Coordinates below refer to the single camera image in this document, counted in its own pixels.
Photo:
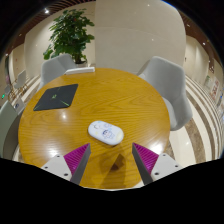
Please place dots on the potted green plant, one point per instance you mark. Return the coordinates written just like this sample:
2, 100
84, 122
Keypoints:
70, 33

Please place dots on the white printed computer mouse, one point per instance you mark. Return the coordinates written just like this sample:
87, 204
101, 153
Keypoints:
106, 132

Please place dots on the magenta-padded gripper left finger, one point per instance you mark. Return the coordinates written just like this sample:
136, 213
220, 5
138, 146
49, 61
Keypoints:
58, 165

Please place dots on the small white chair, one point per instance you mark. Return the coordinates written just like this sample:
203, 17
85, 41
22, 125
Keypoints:
21, 79

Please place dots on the white power strip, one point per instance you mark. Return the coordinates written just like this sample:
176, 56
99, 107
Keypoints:
80, 70

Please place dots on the black mouse pad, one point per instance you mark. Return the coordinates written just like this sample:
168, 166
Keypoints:
56, 97

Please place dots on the grey shell chair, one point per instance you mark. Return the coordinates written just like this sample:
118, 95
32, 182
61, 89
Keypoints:
55, 68
171, 86
7, 128

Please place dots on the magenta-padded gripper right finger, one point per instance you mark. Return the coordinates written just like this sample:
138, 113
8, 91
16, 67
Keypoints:
165, 164

